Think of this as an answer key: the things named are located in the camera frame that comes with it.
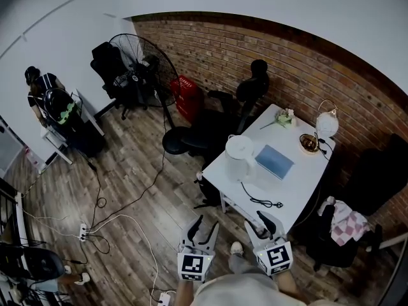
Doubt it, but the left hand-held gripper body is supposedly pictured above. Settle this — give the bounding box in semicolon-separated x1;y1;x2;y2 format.
177;231;216;282

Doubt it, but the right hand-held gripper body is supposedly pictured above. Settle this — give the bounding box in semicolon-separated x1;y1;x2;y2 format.
253;236;294;277

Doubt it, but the white electric kettle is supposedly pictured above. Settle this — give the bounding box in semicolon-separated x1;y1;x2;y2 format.
224;135;258;183

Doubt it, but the person's left forearm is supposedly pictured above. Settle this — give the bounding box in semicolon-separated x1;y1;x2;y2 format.
176;279;199;306

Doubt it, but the person's right forearm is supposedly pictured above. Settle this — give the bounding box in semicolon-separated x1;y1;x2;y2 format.
276;271;309;306

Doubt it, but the person's grey trouser leg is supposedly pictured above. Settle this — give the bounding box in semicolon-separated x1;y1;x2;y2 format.
227;252;256;275

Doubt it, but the black bag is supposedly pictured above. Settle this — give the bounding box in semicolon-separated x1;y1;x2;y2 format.
193;178;224;210

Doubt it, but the person's light shirt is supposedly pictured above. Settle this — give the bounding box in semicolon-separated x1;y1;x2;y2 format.
191;272;310;306

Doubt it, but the blue notebook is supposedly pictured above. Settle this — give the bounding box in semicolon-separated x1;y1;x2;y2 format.
254;144;296;181

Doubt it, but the pink checkered cloth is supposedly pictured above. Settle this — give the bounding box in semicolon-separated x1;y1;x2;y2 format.
319;196;371;247

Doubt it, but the pale artificial flower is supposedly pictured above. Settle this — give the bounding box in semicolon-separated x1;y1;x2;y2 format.
259;108;298;131

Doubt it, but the white globe table lamp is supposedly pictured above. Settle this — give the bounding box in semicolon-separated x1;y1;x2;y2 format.
298;99;340;162

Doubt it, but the black office chair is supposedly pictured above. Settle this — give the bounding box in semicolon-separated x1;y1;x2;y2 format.
90;41;151;121
305;133;408;271
187;59;270;159

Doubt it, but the red plastic crate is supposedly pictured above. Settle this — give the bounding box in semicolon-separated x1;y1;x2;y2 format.
170;75;205;124

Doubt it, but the white side table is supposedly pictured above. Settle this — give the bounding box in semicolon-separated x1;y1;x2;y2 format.
40;89;106;166

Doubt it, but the black standing fan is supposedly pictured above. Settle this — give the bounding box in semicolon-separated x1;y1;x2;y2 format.
108;33;193;156

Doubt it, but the black and green backpack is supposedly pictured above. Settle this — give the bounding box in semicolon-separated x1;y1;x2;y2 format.
43;87;80;128

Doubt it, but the black metal railing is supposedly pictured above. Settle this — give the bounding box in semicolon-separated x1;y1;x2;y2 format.
0;177;24;245

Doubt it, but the black power cable with plug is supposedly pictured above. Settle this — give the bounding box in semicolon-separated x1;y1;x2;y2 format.
240;182;284;210

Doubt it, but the white extension cable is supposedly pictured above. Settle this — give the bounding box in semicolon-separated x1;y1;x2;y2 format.
85;214;177;304

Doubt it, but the black fan cable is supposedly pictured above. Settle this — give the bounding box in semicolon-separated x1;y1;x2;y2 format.
90;150;167;230

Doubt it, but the black looped cable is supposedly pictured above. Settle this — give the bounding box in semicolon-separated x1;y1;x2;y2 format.
62;233;112;265

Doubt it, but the black floor cable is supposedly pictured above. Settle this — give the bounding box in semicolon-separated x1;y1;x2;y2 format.
86;160;108;232

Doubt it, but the white metal table frame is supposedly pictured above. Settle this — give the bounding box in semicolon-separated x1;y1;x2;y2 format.
365;231;408;253

